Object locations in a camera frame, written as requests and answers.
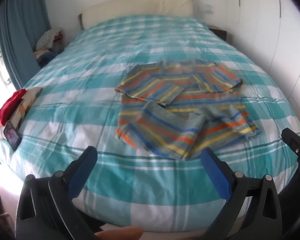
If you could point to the black smartphone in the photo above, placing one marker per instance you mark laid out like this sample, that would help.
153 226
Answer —
12 135

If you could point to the folded beige patterned cloth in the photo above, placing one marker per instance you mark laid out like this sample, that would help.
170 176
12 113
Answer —
27 102

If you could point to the cream padded headboard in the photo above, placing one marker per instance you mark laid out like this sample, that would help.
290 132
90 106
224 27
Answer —
140 5

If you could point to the bed with teal plaid cover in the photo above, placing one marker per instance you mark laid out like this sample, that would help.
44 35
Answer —
90 55

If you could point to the wall socket with blue plug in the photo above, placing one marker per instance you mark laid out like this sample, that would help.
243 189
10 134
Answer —
207 8

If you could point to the striped knit sweater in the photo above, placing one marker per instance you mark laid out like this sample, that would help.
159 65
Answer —
170 82

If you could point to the red cloth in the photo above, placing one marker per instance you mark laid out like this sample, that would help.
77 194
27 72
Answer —
10 107

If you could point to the white wardrobe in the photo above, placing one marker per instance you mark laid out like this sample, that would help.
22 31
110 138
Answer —
264 30

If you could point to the striped knit pants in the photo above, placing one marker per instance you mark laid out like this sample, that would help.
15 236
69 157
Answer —
170 132

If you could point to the person's left hand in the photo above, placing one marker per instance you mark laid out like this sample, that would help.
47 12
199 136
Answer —
120 233

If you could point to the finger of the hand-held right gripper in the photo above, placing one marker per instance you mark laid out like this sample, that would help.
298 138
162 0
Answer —
293 142

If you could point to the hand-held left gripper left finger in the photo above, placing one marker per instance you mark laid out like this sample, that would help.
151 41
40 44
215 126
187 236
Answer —
83 170

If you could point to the dark nightstand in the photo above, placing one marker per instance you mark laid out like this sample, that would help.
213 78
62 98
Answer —
218 31

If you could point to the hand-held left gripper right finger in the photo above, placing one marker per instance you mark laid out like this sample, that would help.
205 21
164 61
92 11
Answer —
214 172

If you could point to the blue curtain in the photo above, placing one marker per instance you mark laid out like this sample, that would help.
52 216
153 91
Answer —
22 17

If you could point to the pile of clothes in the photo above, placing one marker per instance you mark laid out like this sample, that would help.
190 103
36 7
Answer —
48 45

